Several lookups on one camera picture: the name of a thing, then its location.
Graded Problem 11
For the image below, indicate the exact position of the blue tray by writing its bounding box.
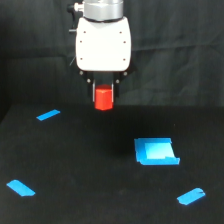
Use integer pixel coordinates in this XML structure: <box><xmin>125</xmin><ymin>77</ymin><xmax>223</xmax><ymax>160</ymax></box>
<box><xmin>134</xmin><ymin>138</ymin><xmax>180</xmax><ymax>165</ymax></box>

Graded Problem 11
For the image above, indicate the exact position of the blue tape strip front right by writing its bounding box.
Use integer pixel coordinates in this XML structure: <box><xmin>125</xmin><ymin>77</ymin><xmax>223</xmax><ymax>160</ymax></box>
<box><xmin>177</xmin><ymin>188</ymin><xmax>205</xmax><ymax>206</ymax></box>

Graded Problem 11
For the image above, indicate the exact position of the blue tape strip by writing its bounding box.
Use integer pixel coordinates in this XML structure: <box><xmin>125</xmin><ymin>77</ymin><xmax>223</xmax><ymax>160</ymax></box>
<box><xmin>36</xmin><ymin>109</ymin><xmax>60</xmax><ymax>121</ymax></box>
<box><xmin>7</xmin><ymin>180</ymin><xmax>35</xmax><ymax>197</ymax></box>
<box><xmin>177</xmin><ymin>188</ymin><xmax>205</xmax><ymax>206</ymax></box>

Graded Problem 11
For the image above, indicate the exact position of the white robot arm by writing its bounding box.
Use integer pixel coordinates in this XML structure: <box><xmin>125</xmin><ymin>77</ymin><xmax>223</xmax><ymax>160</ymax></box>
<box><xmin>67</xmin><ymin>0</ymin><xmax>131</xmax><ymax>111</ymax></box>

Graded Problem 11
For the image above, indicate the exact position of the red hexagonal block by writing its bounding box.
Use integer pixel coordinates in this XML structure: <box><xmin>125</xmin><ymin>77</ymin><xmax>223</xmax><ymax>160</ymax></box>
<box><xmin>94</xmin><ymin>84</ymin><xmax>113</xmax><ymax>111</ymax></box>

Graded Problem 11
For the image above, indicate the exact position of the blue tape strip front left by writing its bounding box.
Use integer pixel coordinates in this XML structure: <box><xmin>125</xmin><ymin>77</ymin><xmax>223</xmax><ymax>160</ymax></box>
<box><xmin>7</xmin><ymin>180</ymin><xmax>35</xmax><ymax>197</ymax></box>

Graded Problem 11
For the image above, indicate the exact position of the blue tape strip back left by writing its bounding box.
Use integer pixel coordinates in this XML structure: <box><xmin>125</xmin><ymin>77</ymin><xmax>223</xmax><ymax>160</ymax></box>
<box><xmin>36</xmin><ymin>109</ymin><xmax>60</xmax><ymax>121</ymax></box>

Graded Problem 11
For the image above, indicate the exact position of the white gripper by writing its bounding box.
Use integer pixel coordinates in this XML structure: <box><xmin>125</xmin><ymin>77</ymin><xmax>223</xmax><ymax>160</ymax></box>
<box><xmin>70</xmin><ymin>17</ymin><xmax>132</xmax><ymax>103</ymax></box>

